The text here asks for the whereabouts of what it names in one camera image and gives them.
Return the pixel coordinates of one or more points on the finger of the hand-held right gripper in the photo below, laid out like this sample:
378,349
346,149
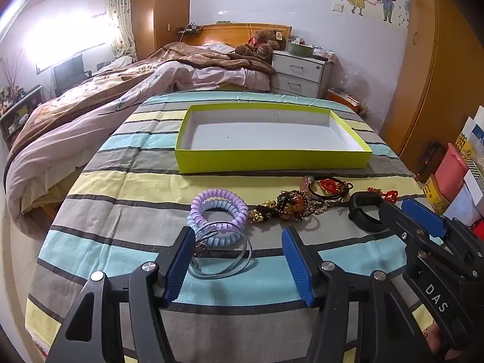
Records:
393,213
423,217

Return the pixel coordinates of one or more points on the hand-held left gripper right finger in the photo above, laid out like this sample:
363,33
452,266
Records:
298,268

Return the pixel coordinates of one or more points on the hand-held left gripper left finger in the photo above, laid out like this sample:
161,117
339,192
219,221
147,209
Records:
177,268

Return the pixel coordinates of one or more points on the red and gold knot ornament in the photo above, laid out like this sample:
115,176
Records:
388,196

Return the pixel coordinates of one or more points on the black fitness band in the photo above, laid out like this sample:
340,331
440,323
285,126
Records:
357,215

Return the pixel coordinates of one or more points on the thin grey hoop bangle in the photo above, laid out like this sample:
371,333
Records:
247,253

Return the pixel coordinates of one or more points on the yellow-green cardboard box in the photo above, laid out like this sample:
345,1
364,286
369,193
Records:
264,132

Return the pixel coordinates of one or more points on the person's right hand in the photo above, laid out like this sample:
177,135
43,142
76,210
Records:
440,351

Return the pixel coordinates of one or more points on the yellow printed box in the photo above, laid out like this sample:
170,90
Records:
435,194

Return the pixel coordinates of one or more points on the pink plastic container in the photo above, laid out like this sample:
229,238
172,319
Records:
452,170

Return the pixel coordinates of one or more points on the pile of books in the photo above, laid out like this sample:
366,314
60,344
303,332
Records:
346,100

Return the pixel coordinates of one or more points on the orange wooden wardrobe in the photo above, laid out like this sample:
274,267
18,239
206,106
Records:
423,83

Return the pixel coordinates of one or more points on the bed with pink duvet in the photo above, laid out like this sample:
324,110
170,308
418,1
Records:
75,136

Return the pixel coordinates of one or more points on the white nightstand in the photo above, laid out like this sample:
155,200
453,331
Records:
298,72

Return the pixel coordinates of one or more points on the green round tin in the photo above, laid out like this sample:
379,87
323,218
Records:
299,49

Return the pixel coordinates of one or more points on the brown blanket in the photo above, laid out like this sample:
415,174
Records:
211,60

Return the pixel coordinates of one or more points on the brown teddy bear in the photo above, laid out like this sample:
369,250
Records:
262,47

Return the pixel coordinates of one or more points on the cluttered low shelf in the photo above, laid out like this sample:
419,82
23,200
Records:
19,113

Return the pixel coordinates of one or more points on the black chair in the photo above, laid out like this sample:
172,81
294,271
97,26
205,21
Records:
68,72

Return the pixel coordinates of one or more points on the power strip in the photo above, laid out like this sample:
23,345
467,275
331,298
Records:
189,28

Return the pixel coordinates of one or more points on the wooden headboard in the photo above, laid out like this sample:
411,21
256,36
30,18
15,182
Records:
227,32

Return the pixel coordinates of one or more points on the patterned curtain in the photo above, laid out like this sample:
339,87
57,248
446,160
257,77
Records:
121,19

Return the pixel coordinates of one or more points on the tall wooden cabinet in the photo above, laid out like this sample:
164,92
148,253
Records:
166,7

